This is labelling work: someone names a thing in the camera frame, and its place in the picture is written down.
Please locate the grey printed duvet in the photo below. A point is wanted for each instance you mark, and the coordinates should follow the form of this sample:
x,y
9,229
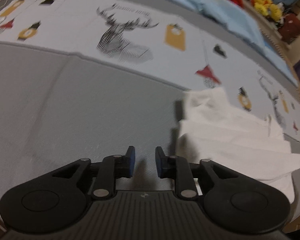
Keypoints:
x,y
90,100

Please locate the dark red bag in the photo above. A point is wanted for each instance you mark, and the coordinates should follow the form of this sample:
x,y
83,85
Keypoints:
x,y
291,27

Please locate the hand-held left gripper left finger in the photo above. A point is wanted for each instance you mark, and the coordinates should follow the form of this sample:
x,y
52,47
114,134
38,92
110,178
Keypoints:
x,y
132,160

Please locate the light blue blanket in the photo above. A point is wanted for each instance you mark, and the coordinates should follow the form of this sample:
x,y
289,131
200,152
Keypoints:
x,y
227,10

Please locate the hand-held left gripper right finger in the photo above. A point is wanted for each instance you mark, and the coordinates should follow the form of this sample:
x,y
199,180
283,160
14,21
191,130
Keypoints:
x,y
159,163

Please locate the pile of yellow plush toys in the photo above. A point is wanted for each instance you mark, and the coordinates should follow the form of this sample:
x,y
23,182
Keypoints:
x,y
263,6

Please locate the white small garment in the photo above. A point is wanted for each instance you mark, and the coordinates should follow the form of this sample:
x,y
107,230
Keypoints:
x,y
227,135

